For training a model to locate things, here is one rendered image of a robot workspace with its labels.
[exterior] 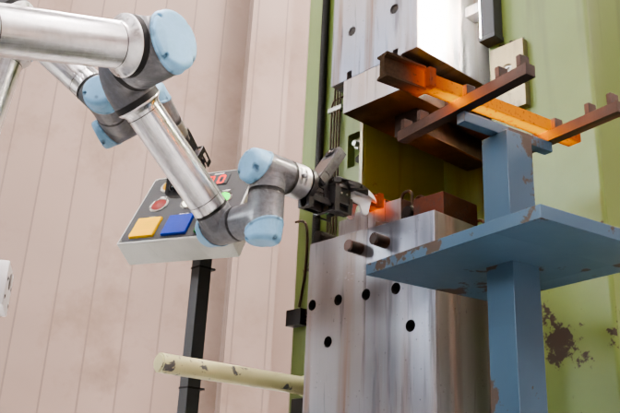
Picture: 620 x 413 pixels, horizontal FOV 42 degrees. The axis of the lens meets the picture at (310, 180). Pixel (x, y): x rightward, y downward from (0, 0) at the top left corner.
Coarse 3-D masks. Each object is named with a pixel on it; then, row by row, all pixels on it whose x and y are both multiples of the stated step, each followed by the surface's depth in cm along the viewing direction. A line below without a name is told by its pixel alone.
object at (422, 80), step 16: (384, 64) 127; (400, 64) 129; (416, 64) 130; (384, 80) 127; (400, 80) 127; (416, 80) 130; (432, 80) 129; (448, 80) 133; (416, 96) 133; (432, 96) 134; (448, 96) 134; (480, 112) 139; (496, 112) 138; (512, 112) 139; (528, 112) 142; (528, 128) 144; (544, 128) 143
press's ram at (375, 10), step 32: (352, 0) 215; (384, 0) 205; (416, 0) 196; (448, 0) 205; (352, 32) 211; (384, 32) 201; (416, 32) 192; (448, 32) 201; (352, 64) 207; (448, 64) 198; (480, 64) 208
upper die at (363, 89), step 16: (352, 80) 205; (368, 80) 201; (352, 96) 204; (368, 96) 199; (384, 96) 195; (400, 96) 194; (352, 112) 204; (368, 112) 203; (384, 112) 203; (400, 112) 202; (384, 128) 212; (464, 128) 209
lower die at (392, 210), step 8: (384, 200) 184; (400, 200) 180; (384, 208) 183; (392, 208) 181; (400, 208) 180; (360, 216) 189; (368, 216) 187; (376, 216) 185; (384, 216) 183; (392, 216) 181; (400, 216) 179; (344, 224) 192; (352, 224) 190; (360, 224) 188; (368, 224) 186; (344, 232) 191
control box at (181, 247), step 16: (224, 176) 223; (160, 192) 227; (224, 192) 216; (240, 192) 214; (144, 208) 223; (160, 208) 220; (176, 208) 218; (128, 224) 220; (160, 224) 214; (192, 224) 209; (128, 240) 213; (144, 240) 211; (160, 240) 209; (176, 240) 207; (192, 240) 205; (128, 256) 216; (144, 256) 214; (160, 256) 213; (176, 256) 211; (192, 256) 210; (208, 256) 208; (224, 256) 206
